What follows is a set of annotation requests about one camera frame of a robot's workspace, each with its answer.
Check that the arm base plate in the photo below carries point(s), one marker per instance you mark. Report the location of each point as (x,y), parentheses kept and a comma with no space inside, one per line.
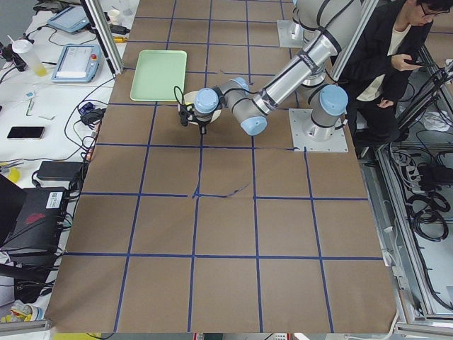
(309,137)
(294,35)

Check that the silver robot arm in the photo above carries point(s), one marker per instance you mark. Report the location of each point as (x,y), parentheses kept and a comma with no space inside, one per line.
(306,14)
(328,27)

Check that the blue teach pendant near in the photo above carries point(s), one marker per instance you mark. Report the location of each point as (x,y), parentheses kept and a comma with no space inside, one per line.
(77,63)

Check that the white round plate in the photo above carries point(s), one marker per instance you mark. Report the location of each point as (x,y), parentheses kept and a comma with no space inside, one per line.
(187,99)

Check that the black smartphone on table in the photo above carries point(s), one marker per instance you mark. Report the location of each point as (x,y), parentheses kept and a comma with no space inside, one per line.
(26,132)

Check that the black power adapter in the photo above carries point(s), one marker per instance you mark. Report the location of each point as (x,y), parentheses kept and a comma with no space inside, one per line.
(58,171)

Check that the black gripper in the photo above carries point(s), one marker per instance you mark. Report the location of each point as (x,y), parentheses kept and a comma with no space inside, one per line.
(202,124)

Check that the black computer case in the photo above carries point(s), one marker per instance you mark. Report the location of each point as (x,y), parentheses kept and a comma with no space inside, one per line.
(31,224)

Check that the blue teach pendant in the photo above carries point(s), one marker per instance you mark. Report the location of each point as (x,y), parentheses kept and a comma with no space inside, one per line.
(71,20)
(77,63)

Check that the white paper cup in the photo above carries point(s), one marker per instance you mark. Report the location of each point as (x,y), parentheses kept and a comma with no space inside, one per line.
(115,17)

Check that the light green plastic tray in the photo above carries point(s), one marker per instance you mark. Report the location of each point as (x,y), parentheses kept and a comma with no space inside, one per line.
(157,73)

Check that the plastic bottle yellow liquid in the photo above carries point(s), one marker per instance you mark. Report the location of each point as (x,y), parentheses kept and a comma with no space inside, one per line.
(25,50)

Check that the person in black jacket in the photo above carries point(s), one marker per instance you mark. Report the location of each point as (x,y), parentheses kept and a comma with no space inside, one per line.
(376,74)

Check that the blue teach pendant far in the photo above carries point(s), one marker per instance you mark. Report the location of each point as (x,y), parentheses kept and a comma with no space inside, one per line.
(71,20)

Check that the aluminium frame post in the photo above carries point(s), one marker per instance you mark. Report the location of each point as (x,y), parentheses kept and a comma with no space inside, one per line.
(99,24)

